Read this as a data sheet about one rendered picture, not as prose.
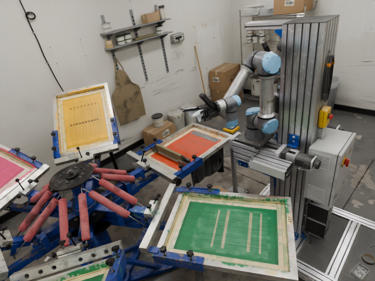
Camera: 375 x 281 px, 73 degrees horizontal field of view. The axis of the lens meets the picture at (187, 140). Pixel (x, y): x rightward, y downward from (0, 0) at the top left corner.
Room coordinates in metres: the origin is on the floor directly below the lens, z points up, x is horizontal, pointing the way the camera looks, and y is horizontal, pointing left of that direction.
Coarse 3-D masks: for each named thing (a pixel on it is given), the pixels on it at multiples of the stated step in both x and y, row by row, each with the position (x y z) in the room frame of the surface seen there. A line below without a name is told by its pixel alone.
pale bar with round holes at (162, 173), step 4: (128, 152) 2.10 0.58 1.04; (132, 152) 2.09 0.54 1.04; (128, 156) 2.08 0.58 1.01; (132, 156) 2.02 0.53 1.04; (136, 156) 2.00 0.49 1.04; (140, 156) 1.99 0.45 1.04; (152, 164) 1.82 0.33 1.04; (152, 168) 1.78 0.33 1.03; (156, 168) 1.76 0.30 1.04; (160, 168) 1.75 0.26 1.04; (156, 172) 1.74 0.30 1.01; (160, 172) 1.69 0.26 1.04; (164, 172) 1.68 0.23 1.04; (168, 172) 1.67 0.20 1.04; (160, 176) 1.70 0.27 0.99; (164, 176) 1.66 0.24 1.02; (168, 176) 1.62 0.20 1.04; (172, 176) 1.61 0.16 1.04; (176, 176) 1.61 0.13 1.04; (168, 180) 1.62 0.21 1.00; (172, 180) 1.58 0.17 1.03
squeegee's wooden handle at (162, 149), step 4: (156, 144) 2.12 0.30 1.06; (156, 148) 2.13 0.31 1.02; (160, 148) 2.07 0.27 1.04; (164, 148) 2.03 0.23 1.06; (168, 148) 2.02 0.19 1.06; (164, 152) 2.03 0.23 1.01; (168, 152) 1.98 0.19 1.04; (172, 152) 1.94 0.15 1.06; (176, 152) 1.92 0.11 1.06; (172, 156) 1.94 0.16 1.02; (176, 156) 1.90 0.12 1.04; (180, 156) 1.86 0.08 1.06; (180, 160) 1.86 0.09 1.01
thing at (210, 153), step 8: (184, 128) 2.50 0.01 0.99; (200, 128) 2.47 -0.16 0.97; (208, 128) 2.40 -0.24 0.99; (176, 136) 2.40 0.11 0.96; (224, 136) 2.22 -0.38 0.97; (160, 144) 2.25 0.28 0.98; (224, 144) 2.07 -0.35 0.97; (208, 152) 1.94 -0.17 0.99; (152, 160) 1.97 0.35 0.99; (168, 168) 1.80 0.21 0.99
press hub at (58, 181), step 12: (72, 168) 1.56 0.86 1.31; (84, 168) 1.53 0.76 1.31; (60, 180) 1.43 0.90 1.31; (72, 180) 1.39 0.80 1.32; (84, 180) 1.38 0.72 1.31; (84, 192) 1.45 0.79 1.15; (72, 204) 1.44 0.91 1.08; (96, 204) 1.44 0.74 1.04; (96, 216) 1.35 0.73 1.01; (72, 228) 1.28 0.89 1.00; (96, 228) 1.34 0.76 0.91; (108, 240) 1.44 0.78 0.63
